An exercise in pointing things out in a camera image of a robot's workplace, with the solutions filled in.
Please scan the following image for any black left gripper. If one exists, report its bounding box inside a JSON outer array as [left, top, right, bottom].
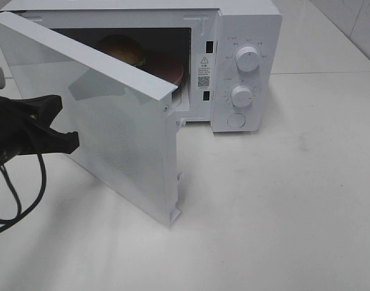
[[0, 95, 79, 166]]

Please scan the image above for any burger with lettuce tomato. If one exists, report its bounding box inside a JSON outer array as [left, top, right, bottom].
[[96, 35, 146, 67]]

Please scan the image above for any pink plate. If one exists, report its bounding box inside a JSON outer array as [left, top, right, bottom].
[[141, 52, 184, 85]]

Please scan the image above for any white round door-release button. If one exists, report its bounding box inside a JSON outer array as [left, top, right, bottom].
[[227, 113, 246, 129]]

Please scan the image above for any white microwave knob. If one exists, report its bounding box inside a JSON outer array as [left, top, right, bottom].
[[234, 44, 260, 72], [230, 85, 253, 108]]

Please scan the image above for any white microwave oven body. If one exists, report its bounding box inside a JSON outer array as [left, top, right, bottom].
[[0, 1, 282, 132]]

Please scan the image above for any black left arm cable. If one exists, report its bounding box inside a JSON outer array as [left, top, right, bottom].
[[0, 151, 47, 237]]

